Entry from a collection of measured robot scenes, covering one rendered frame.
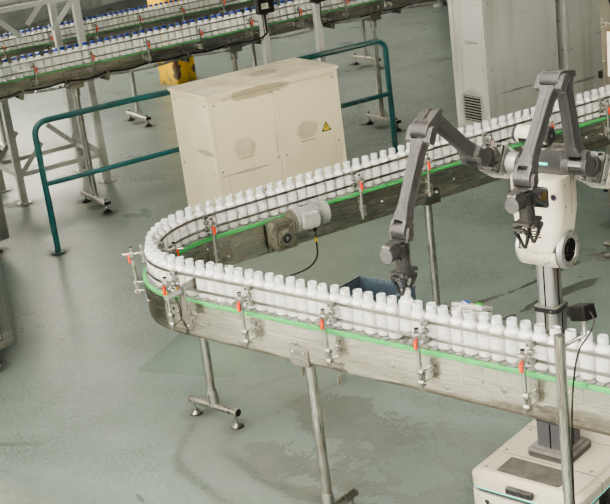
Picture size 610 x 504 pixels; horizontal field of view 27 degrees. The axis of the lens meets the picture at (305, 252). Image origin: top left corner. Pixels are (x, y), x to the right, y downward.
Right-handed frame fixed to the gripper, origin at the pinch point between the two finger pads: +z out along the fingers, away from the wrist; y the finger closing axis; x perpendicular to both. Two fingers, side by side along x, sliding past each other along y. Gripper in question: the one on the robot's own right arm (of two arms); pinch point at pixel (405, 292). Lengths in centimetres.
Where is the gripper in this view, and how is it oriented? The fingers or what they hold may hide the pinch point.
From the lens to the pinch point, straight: 477.2
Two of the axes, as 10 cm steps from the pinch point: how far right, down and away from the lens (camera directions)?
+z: 0.9, 9.5, 3.1
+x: 7.6, 1.3, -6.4
